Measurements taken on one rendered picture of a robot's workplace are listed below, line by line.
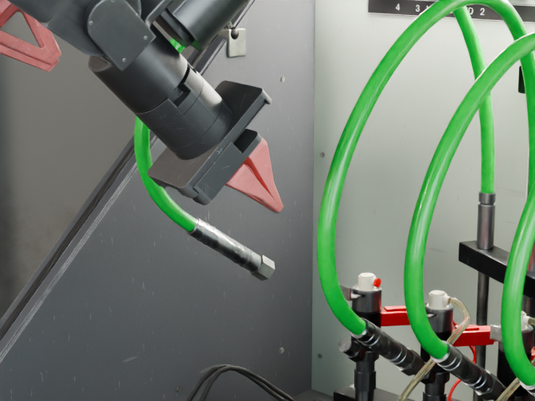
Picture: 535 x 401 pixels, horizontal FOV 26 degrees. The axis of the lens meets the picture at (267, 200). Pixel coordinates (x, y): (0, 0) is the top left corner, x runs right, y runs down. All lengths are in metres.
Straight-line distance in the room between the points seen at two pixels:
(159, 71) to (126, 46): 0.05
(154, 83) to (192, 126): 0.05
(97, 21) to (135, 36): 0.03
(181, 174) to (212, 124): 0.05
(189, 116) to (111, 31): 0.11
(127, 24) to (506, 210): 0.63
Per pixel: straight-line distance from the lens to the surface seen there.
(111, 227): 1.26
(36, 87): 2.55
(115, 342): 1.30
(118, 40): 0.81
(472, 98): 0.88
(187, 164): 0.90
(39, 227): 2.61
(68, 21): 0.80
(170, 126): 0.88
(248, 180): 0.91
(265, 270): 1.12
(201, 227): 1.08
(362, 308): 1.08
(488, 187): 1.23
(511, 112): 1.30
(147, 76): 0.86
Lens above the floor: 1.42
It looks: 13 degrees down
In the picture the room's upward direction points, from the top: straight up
